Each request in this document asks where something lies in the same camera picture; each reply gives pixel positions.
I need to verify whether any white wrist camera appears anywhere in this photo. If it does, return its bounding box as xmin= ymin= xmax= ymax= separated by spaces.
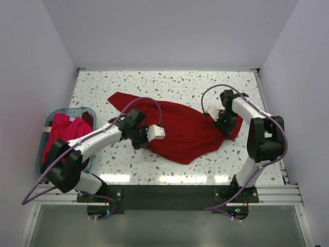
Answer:
xmin=206 ymin=107 xmax=221 ymax=121
xmin=147 ymin=125 xmax=166 ymax=141

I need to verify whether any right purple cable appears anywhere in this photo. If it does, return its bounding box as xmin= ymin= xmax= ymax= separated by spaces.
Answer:
xmin=200 ymin=84 xmax=287 ymax=214

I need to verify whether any purple cable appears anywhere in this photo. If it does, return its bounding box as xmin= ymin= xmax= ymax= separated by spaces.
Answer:
xmin=21 ymin=97 xmax=163 ymax=227
xmin=200 ymin=84 xmax=287 ymax=214

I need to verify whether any pink t-shirt in basket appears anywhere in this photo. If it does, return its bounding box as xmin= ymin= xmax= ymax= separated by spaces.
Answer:
xmin=41 ymin=112 xmax=94 ymax=163

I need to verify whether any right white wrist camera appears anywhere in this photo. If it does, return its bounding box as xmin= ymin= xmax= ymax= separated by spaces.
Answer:
xmin=206 ymin=107 xmax=221 ymax=121

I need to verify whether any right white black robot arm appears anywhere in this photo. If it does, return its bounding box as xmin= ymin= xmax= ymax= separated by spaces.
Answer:
xmin=213 ymin=90 xmax=286 ymax=202

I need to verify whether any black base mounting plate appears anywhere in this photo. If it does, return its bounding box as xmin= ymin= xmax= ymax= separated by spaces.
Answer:
xmin=77 ymin=185 xmax=260 ymax=219

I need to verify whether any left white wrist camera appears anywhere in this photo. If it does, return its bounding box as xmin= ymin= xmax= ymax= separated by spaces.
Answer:
xmin=147 ymin=125 xmax=166 ymax=141

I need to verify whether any aluminium frame rail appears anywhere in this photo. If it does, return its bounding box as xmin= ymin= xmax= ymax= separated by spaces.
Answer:
xmin=32 ymin=183 xmax=304 ymax=206

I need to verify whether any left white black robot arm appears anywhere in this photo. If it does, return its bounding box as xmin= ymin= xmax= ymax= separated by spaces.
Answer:
xmin=41 ymin=108 xmax=152 ymax=202

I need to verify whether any dark red t-shirt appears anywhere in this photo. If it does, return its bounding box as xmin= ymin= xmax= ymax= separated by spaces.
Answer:
xmin=107 ymin=91 xmax=244 ymax=165

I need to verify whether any teal plastic laundry basket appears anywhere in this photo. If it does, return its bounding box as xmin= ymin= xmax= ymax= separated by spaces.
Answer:
xmin=35 ymin=107 xmax=97 ymax=176

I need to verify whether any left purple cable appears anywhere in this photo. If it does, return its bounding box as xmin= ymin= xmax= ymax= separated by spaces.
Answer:
xmin=21 ymin=97 xmax=163 ymax=227

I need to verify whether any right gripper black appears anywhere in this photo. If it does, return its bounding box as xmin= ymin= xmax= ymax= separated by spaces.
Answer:
xmin=213 ymin=110 xmax=237 ymax=138

